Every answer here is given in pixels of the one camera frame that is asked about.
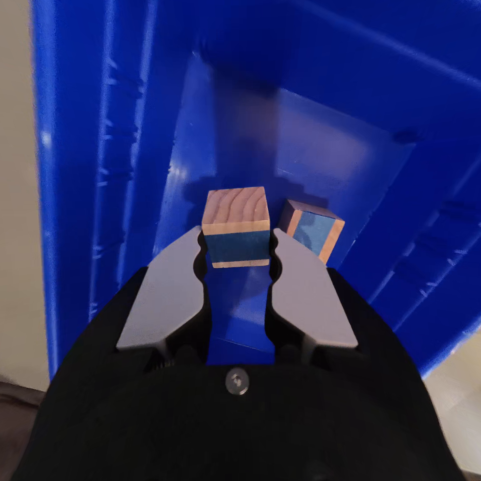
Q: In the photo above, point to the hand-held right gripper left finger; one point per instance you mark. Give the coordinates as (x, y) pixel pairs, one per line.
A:
(163, 297)

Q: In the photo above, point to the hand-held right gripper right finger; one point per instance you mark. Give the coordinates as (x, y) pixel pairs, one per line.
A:
(312, 300)

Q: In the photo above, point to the blue-striped wooden cube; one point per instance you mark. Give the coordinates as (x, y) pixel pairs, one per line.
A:
(236, 229)
(315, 229)

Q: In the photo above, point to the blue plastic bin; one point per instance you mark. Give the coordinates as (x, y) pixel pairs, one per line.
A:
(338, 94)

